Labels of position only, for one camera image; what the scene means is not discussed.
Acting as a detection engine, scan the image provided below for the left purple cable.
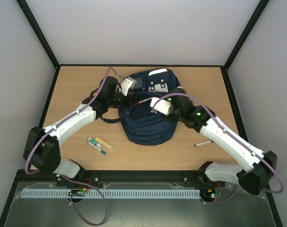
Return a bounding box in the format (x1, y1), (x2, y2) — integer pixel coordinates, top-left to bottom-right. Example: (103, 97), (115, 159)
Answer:
(24, 67), (125, 225)

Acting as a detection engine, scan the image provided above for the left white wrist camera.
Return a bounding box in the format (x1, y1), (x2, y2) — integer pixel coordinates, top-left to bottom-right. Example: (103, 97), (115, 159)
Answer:
(121, 77), (137, 96)

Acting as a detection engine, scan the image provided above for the black enclosure frame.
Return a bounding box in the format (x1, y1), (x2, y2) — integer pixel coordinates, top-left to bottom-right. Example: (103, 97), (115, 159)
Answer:
(0, 0), (283, 227)

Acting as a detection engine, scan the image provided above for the purple capped marker pen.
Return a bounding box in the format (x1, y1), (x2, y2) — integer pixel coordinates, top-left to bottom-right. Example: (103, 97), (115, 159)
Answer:
(194, 140), (213, 147)

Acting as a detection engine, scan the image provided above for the red capped marker pen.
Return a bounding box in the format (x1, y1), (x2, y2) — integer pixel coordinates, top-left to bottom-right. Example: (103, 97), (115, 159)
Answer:
(134, 97), (153, 105)

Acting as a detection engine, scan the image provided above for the light blue slotted cable duct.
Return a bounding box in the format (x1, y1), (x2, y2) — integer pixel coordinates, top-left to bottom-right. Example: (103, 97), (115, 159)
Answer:
(20, 189), (200, 199)

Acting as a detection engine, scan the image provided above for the green capped marker pen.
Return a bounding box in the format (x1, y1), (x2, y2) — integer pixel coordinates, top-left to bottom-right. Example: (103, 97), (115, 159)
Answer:
(87, 141), (107, 155)

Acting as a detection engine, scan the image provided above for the yellow highlighter pen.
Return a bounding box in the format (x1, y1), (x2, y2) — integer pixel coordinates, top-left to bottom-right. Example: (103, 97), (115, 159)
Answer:
(95, 137), (115, 150)

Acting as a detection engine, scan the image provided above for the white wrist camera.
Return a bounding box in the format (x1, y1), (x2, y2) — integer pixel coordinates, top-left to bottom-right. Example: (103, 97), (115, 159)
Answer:
(121, 77), (137, 96)
(150, 97), (172, 115)

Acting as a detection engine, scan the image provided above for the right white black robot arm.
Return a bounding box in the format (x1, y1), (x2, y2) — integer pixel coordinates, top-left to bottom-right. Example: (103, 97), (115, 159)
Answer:
(150, 88), (278, 195)

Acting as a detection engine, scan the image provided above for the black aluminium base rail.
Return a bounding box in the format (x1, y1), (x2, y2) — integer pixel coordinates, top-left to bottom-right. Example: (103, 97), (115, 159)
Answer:
(15, 169), (267, 187)

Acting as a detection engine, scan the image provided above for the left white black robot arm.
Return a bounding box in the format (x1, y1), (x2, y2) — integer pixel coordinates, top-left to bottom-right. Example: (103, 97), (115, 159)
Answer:
(23, 77), (138, 178)

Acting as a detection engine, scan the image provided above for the green white glue stick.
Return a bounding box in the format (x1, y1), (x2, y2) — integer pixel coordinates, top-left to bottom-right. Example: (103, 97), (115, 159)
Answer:
(88, 137), (102, 148)

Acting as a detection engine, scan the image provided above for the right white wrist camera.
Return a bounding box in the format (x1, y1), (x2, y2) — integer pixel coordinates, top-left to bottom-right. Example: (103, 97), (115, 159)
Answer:
(150, 97), (172, 115)

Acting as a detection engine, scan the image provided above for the navy blue school backpack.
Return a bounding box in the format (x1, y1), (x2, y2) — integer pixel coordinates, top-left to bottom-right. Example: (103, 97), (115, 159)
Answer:
(102, 68), (181, 146)

